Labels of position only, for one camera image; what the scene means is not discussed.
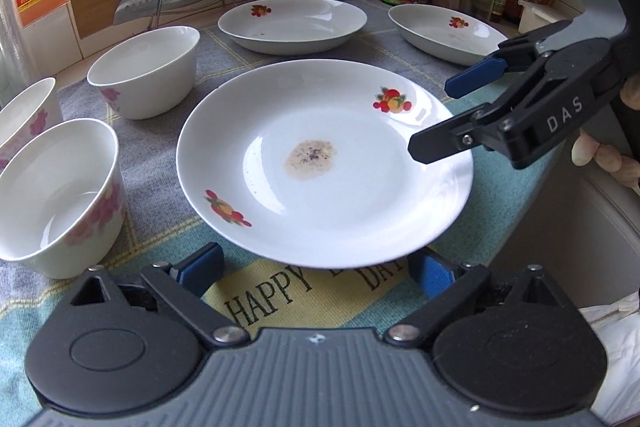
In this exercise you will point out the stained white fruit-print plate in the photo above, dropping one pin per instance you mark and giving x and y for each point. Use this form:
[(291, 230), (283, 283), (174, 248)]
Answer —
[(325, 212)]

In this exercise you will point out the thick plastic wrap roll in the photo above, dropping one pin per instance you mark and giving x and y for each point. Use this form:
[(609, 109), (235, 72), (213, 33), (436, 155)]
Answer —
[(7, 7)]

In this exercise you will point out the printed plaid towel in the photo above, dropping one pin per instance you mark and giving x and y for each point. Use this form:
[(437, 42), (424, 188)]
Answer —
[(150, 162)]

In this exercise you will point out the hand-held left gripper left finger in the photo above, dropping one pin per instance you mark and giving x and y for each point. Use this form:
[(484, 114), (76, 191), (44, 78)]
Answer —
[(200, 266)]

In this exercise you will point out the person's right hand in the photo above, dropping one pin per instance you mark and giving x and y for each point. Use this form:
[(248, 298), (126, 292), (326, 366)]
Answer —
[(610, 163)]

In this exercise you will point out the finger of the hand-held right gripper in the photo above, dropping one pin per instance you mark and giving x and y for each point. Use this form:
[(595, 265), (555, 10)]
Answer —
[(440, 139), (475, 74)]

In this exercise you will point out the white plastic bag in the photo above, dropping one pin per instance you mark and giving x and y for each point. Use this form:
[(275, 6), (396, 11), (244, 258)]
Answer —
[(617, 357)]

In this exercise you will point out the white floral bowl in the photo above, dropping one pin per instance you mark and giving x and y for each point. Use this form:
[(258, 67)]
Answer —
[(25, 107), (60, 197), (145, 77)]

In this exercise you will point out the white plastic container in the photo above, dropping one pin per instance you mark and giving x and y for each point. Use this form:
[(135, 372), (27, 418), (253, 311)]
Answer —
[(542, 14)]

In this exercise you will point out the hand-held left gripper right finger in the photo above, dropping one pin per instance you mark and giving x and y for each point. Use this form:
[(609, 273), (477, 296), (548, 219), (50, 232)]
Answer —
[(432, 276)]

